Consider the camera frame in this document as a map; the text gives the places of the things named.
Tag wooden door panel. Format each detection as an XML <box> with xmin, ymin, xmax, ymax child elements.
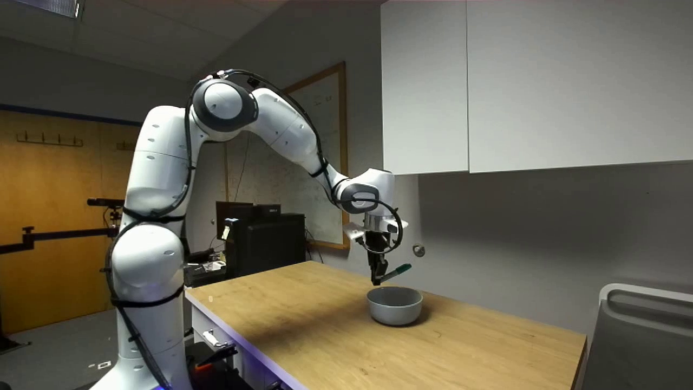
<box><xmin>0</xmin><ymin>106</ymin><xmax>140</xmax><ymax>335</ymax></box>

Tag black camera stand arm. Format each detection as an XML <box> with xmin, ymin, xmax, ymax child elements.
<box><xmin>0</xmin><ymin>196</ymin><xmax>125</xmax><ymax>256</ymax></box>

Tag green marker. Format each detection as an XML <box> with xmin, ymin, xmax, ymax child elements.
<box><xmin>382</xmin><ymin>261</ymin><xmax>416</xmax><ymax>281</ymax></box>

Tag silver grey case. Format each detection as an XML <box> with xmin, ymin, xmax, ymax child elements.
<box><xmin>578</xmin><ymin>281</ymin><xmax>693</xmax><ymax>390</ymax></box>

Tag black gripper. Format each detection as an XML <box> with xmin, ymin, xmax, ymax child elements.
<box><xmin>363</xmin><ymin>230</ymin><xmax>395</xmax><ymax>288</ymax></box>

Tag wood-framed whiteboard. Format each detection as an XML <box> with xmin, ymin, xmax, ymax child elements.
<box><xmin>280</xmin><ymin>61</ymin><xmax>354</xmax><ymax>256</ymax></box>

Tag black device with red parts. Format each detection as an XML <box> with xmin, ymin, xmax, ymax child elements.
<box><xmin>185</xmin><ymin>339</ymin><xmax>243</xmax><ymax>390</ymax></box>

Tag white wall cabinet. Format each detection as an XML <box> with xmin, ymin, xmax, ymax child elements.
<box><xmin>380</xmin><ymin>0</ymin><xmax>693</xmax><ymax>178</ymax></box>

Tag grey round bowl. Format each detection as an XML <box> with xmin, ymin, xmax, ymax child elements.
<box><xmin>363</xmin><ymin>284</ymin><xmax>426</xmax><ymax>330</ymax></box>

